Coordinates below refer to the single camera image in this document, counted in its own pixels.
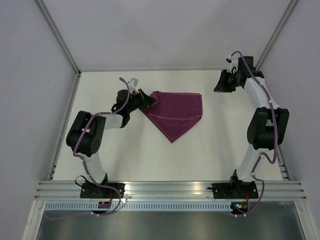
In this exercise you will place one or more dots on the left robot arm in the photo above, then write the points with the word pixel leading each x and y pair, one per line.
pixel 86 133

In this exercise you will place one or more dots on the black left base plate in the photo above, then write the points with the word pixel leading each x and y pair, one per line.
pixel 90 190

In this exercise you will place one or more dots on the purple cloth napkin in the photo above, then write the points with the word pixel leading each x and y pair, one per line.
pixel 174 113

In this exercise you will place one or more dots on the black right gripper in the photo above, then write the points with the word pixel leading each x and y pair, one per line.
pixel 221 86

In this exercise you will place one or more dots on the aluminium frame post left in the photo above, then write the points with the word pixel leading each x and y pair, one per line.
pixel 57 35

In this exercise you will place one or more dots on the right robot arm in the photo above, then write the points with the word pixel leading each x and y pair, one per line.
pixel 266 129

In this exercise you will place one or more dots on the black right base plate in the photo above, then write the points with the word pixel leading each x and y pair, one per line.
pixel 242 190

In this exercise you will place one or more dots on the aluminium frame post right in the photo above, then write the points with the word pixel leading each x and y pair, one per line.
pixel 292 4

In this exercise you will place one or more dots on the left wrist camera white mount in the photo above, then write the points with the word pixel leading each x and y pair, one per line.
pixel 133 83

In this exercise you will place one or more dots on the aluminium front rail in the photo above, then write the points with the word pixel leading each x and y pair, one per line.
pixel 199 191

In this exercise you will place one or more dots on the aluminium frame post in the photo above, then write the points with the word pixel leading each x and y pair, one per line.
pixel 57 35
pixel 292 4

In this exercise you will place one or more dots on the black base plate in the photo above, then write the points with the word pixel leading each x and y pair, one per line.
pixel 242 190
pixel 90 190

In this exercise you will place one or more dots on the white slotted cable duct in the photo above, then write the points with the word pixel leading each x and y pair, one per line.
pixel 220 206

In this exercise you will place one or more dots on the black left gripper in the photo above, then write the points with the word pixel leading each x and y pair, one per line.
pixel 146 101

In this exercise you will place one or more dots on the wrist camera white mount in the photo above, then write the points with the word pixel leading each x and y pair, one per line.
pixel 133 83
pixel 233 63

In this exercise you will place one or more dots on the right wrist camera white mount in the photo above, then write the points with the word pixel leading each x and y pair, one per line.
pixel 233 63

